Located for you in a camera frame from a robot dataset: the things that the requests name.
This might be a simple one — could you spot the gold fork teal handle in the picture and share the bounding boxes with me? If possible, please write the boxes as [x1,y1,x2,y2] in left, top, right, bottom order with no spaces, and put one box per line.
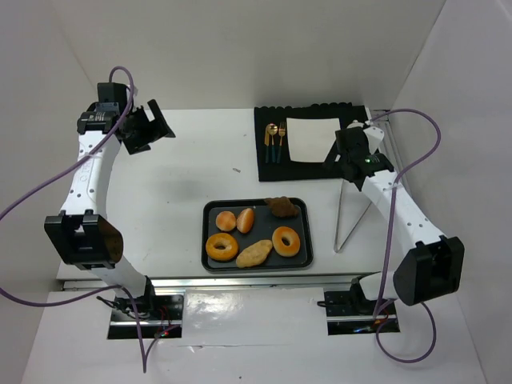
[277,122,286,164]

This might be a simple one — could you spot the aluminium side rail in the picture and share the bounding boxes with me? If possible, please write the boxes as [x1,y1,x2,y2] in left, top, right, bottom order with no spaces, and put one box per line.
[367,109,410,192]

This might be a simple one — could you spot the round bun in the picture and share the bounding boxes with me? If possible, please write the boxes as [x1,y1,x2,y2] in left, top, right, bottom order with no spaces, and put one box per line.
[215,211,237,232]

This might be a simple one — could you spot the orange bread roll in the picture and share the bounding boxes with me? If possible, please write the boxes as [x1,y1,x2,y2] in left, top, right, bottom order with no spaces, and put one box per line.
[236,208,254,234]

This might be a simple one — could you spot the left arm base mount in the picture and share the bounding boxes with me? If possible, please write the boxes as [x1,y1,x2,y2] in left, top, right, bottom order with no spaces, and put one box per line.
[96,294,184,340]

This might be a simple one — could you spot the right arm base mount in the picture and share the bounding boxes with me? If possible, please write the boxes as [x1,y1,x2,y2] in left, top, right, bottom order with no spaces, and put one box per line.
[317,285,400,336]

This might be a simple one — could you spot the left orange bagel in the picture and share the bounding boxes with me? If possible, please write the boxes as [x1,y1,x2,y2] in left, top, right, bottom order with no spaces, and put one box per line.
[206,233,239,262]

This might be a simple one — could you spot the gold spoon teal handle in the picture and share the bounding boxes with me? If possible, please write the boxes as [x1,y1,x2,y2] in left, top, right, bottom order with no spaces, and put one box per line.
[268,123,278,163]

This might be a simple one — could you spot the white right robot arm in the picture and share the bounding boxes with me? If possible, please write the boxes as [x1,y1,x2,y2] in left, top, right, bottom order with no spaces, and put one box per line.
[325,121,465,307]

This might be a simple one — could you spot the black placemat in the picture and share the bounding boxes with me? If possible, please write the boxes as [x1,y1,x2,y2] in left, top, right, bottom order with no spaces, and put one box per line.
[254,102,368,182]

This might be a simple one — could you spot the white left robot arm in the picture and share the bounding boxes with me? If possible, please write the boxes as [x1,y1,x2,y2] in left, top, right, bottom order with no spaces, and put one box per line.
[44,100,174,313]

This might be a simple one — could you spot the black baking tray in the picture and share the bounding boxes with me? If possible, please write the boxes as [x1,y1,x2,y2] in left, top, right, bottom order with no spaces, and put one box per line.
[201,198,314,274]

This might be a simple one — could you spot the white cup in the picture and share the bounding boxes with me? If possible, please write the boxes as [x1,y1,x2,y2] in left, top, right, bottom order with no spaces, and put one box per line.
[346,120,366,129]

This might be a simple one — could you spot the white square plate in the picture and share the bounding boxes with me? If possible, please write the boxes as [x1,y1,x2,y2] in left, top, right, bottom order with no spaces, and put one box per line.
[286,118,340,163]

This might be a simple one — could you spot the right pale bagel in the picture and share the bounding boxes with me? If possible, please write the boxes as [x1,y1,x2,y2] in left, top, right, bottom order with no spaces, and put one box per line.
[272,226,301,258]

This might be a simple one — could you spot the metal tongs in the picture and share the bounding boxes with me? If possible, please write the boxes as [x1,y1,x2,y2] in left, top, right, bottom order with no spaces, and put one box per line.
[334,180,370,254]

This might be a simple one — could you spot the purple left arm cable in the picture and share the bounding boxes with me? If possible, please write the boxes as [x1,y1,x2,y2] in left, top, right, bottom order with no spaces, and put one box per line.
[0,66,169,374]

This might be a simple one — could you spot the oblong tan bread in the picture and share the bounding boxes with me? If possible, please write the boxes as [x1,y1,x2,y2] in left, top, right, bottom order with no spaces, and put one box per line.
[236,239,273,268]

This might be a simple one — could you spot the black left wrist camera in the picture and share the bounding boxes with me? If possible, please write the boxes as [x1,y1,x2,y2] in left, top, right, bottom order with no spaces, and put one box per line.
[97,82,130,112]

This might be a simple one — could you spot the gold knife teal handle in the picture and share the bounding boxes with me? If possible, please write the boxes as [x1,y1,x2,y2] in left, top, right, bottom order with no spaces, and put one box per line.
[264,124,270,163]

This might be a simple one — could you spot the dark brown croissant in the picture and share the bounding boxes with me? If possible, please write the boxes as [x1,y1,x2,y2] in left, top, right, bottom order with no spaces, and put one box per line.
[264,196,299,218]

